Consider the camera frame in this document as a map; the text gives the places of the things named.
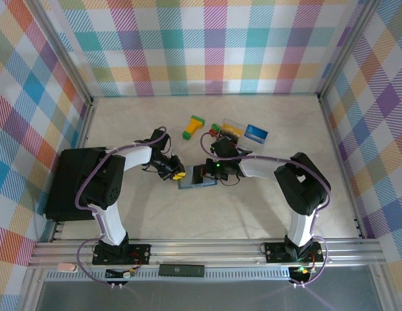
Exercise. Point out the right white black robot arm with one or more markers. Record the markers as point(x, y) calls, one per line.
point(301, 184)

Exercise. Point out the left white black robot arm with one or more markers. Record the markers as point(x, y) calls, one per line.
point(103, 181)

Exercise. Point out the blue credit card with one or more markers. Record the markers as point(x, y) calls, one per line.
point(256, 133)

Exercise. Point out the red green toy block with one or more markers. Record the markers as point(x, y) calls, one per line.
point(214, 129)

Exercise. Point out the yellow green toy block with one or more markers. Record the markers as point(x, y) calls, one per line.
point(193, 126)

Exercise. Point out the black bar device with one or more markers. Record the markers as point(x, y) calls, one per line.
point(181, 270)

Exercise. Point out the left small connector board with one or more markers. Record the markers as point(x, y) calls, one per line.
point(128, 274)

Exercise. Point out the small connector board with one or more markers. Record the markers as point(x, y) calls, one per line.
point(128, 274)
point(303, 271)

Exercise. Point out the grey metal panel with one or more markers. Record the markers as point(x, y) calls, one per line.
point(204, 296)

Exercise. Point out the right small connector board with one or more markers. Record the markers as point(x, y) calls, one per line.
point(303, 271)

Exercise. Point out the pink tag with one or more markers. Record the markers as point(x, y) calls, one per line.
point(66, 267)

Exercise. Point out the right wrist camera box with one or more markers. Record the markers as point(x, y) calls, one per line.
point(225, 146)

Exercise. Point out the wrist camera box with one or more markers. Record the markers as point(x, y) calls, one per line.
point(161, 141)
point(225, 146)

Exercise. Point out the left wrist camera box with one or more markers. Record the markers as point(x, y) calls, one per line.
point(161, 141)

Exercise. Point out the aluminium front rail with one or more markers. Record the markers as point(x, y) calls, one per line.
point(207, 251)

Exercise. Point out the left aluminium floor rail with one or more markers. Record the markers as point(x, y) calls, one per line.
point(86, 129)

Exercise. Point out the aluminium floor rail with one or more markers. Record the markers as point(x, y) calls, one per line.
point(334, 142)
point(86, 129)

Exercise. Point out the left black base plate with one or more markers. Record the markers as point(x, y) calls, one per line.
point(139, 251)

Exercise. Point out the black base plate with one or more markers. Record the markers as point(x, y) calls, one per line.
point(139, 251)
point(275, 254)

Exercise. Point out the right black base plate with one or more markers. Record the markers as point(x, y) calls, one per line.
point(275, 254)

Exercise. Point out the right aluminium floor rail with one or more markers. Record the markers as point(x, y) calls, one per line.
point(334, 142)

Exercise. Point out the left aluminium corner post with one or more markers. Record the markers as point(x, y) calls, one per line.
point(63, 53)

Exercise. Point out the aluminium corner post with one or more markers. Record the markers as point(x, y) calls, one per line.
point(345, 48)
point(63, 53)

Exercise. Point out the right aluminium corner post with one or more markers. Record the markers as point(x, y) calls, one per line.
point(345, 48)

